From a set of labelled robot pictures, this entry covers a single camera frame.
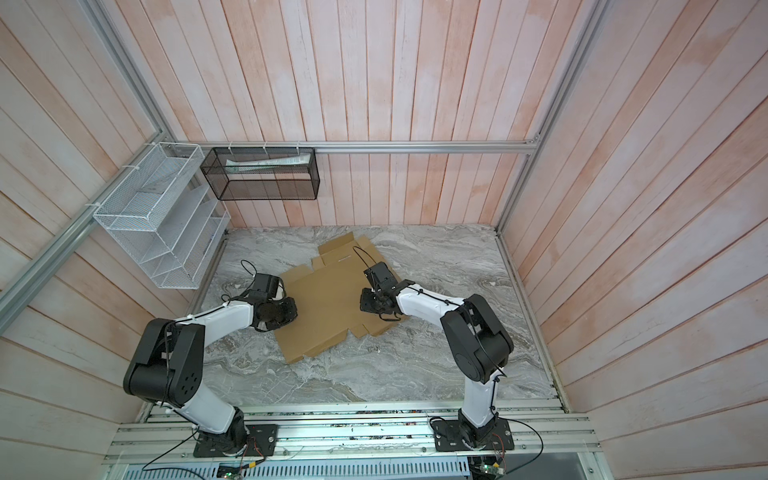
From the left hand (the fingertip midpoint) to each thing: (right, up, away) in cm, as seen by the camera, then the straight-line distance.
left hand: (298, 318), depth 94 cm
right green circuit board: (+52, -31, -24) cm, 65 cm away
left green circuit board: (-11, -33, -22) cm, 41 cm away
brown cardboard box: (+11, +7, -7) cm, 14 cm away
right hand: (+21, +5, 0) cm, 22 cm away
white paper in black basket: (-15, +49, -3) cm, 51 cm away
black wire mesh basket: (-16, +50, +11) cm, 53 cm away
